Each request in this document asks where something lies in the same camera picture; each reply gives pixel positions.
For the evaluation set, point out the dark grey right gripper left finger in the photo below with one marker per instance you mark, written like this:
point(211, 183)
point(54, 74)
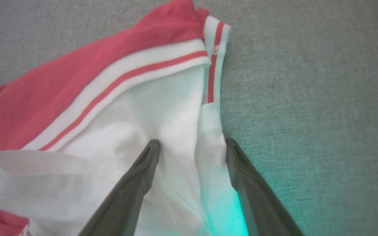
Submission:
point(126, 200)

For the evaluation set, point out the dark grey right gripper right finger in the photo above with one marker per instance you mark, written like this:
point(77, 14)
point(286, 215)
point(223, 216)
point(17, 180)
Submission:
point(261, 203)

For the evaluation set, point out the red Bulls basketball jersey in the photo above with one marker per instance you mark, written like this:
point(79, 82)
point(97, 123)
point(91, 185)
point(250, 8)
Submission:
point(116, 108)

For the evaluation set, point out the grey ottoman cushion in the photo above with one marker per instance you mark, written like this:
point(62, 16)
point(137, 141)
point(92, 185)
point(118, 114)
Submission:
point(313, 98)

